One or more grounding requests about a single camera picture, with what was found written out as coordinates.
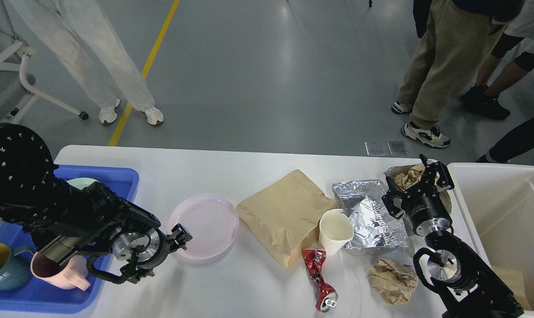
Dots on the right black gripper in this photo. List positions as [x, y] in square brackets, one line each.
[423, 211]

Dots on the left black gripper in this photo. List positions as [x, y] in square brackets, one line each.
[143, 251]

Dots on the pink plate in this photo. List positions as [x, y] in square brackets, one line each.
[212, 221]

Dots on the brown paper bag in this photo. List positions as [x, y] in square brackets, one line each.
[284, 216]

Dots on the pink mug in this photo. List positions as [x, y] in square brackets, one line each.
[73, 274]

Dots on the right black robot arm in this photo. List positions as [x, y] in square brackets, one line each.
[448, 266]

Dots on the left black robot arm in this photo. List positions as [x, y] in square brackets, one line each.
[63, 221]

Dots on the foil bowl with paper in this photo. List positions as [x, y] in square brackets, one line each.
[406, 176]

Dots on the floor outlet plates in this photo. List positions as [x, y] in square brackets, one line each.
[392, 148]

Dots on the crumpled aluminium foil tray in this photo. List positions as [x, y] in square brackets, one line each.
[375, 232]

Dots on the white plastic bin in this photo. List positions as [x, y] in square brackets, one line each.
[497, 202]

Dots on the white paper cup upright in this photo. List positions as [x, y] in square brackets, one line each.
[335, 231]

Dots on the crumpled brown paper ball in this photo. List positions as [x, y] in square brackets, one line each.
[396, 282]

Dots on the green plate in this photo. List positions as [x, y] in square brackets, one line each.
[81, 183]

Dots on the crushed red can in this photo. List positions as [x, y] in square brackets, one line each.
[327, 296]

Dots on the blue plastic tray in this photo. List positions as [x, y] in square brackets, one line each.
[40, 296]

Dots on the person in khaki trousers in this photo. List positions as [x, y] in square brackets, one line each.
[460, 35]

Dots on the person in black shorts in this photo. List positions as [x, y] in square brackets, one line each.
[482, 99]

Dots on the teal mug yellow inside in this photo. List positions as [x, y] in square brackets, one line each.
[15, 270]

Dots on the grey office chair left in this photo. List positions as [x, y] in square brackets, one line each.
[17, 87]

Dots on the person in white trousers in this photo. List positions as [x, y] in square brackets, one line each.
[76, 31]

